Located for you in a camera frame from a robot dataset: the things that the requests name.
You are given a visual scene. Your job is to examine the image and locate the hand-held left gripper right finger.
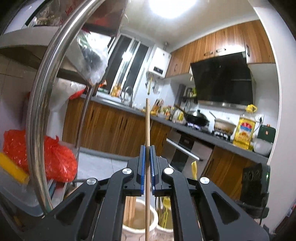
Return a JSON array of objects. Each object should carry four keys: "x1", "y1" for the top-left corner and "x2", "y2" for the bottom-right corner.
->
[{"x1": 150, "y1": 146, "x2": 270, "y2": 241}]

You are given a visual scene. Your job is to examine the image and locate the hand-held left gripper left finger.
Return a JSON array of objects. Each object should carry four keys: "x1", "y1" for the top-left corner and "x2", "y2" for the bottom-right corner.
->
[{"x1": 25, "y1": 145, "x2": 147, "y2": 241}]

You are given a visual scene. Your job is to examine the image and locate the white floral ceramic utensil holder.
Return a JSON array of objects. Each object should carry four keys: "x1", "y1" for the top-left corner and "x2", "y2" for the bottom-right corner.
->
[{"x1": 121, "y1": 197, "x2": 176, "y2": 241}]

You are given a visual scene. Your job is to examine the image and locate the built-in oven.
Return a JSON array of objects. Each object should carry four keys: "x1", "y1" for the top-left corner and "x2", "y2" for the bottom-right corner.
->
[{"x1": 162, "y1": 129, "x2": 213, "y2": 172}]

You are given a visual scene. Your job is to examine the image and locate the dark green kitchen appliance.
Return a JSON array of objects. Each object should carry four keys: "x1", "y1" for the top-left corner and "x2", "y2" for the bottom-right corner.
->
[{"x1": 255, "y1": 124, "x2": 277, "y2": 144}]

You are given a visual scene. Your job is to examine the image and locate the yellow cooking oil bottle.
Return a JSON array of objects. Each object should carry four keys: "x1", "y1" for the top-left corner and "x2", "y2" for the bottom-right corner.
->
[{"x1": 232, "y1": 104, "x2": 258, "y2": 151}]

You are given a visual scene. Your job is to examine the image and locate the wooden base cabinets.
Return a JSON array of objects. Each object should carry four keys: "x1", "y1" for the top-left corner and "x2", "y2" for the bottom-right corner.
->
[{"x1": 62, "y1": 97, "x2": 269, "y2": 200}]

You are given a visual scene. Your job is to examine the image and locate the row of condiment bottles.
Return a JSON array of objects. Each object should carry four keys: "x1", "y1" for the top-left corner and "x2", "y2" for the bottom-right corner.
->
[{"x1": 150, "y1": 98, "x2": 186, "y2": 123}]

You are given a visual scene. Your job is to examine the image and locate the white cooking pot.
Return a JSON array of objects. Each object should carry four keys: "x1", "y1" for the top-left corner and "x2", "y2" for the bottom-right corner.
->
[{"x1": 209, "y1": 111, "x2": 237, "y2": 136}]

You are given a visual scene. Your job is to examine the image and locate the grey kitchen countertop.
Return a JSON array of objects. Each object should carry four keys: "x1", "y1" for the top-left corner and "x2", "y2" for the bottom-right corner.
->
[{"x1": 91, "y1": 91, "x2": 270, "y2": 164}]

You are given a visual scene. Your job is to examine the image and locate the black wok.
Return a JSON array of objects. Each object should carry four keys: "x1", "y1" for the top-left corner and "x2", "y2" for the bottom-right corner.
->
[{"x1": 174, "y1": 104, "x2": 210, "y2": 127}]

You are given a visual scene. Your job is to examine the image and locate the chrome kitchen faucet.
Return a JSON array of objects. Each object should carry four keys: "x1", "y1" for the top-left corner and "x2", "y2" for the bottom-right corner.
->
[{"x1": 124, "y1": 86, "x2": 134, "y2": 107}]

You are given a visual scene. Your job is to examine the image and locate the red plastic bag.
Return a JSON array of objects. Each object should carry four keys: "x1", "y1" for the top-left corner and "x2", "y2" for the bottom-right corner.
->
[{"x1": 3, "y1": 129, "x2": 78, "y2": 183}]

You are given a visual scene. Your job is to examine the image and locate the white water heater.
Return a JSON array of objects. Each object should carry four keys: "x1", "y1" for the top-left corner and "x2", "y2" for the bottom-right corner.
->
[{"x1": 147, "y1": 47, "x2": 172, "y2": 78}]

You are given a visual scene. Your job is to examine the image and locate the black range hood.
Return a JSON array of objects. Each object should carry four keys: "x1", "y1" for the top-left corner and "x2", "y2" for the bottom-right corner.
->
[{"x1": 190, "y1": 51, "x2": 258, "y2": 110}]

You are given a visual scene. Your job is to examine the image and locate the kitchen window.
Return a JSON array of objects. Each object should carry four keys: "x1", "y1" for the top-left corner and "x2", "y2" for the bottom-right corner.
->
[{"x1": 105, "y1": 34, "x2": 151, "y2": 93}]

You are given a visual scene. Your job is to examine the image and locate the clear bag with dark contents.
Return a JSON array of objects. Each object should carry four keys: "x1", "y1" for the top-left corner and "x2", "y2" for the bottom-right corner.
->
[{"x1": 76, "y1": 30, "x2": 110, "y2": 84}]

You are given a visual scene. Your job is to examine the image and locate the yellow packet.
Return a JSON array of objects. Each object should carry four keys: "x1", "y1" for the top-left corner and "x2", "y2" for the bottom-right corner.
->
[{"x1": 0, "y1": 152, "x2": 30, "y2": 184}]

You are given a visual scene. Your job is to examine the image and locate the grey plastic container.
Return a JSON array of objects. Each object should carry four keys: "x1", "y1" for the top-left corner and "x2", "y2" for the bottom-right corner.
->
[{"x1": 0, "y1": 171, "x2": 45, "y2": 216}]

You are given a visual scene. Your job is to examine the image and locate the ceiling light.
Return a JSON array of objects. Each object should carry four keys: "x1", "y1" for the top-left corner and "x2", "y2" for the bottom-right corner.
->
[{"x1": 147, "y1": 0, "x2": 200, "y2": 19}]

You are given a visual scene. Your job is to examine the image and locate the wooden wall cabinets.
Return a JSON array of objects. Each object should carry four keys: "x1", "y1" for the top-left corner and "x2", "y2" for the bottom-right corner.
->
[{"x1": 165, "y1": 19, "x2": 277, "y2": 78}]

